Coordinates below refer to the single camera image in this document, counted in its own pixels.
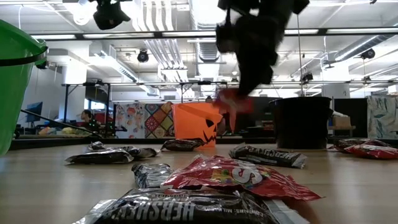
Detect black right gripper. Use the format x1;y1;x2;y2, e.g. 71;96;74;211
215;0;310;96

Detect black Hershey's chocolate bar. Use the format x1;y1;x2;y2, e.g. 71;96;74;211
229;145;308;169

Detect dark brown candy bar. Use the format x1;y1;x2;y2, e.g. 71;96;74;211
160;138;206;152

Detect silver candy wrapper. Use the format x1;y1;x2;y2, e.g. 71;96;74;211
131;163;174;189

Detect red Skittles candy bag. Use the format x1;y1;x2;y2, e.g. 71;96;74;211
160;154;323;202

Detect black partition panel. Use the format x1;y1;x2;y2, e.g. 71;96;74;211
253;96;274;127
333;98;368;138

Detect thin vertical metal pole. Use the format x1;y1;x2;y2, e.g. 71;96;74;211
295;14;305;97

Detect black round ceiling device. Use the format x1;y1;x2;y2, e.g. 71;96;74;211
360;48;376;60
137;49;150;63

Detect black plastic bucket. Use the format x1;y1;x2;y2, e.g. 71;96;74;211
269;96;333;150

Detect orange pumpkin face bucket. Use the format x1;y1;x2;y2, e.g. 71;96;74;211
171;102;224;149

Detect cardboard box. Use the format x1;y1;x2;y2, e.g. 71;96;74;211
331;111;352;128

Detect small wooden side table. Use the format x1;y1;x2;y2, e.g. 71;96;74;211
326;125;357;138

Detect person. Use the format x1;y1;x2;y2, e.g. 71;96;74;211
80;109;96;125

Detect geometric patchwork hanging cloth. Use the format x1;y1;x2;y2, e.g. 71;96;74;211
144;101;175;139

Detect floral patterned hanging cloth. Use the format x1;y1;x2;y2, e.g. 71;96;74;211
115;102;146;139

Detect thin black diagonal rod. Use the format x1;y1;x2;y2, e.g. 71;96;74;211
20;108;104;138

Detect blue computer monitor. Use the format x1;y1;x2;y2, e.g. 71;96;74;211
25;101;44;123

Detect green plastic bucket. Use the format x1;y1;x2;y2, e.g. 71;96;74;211
0;19;50;156

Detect teal leaf patterned cloth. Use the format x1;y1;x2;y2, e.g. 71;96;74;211
366;95;398;140

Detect large black Hershey's bag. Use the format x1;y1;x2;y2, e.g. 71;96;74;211
72;187;310;224

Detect silver ribbed ventilation duct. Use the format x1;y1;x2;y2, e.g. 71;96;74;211
196;42;218;63

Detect white rectangular air duct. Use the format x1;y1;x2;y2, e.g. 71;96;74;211
88;42;161;97

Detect overhead frame light bar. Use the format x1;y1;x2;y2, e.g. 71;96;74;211
27;27;398;40

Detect black metal frame stand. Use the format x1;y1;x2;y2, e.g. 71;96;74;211
61;81;112;138

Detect grey round ventilation duct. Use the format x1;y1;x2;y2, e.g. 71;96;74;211
334;34;398;62

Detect black table edge frame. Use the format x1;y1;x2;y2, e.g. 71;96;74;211
9;136;398;151

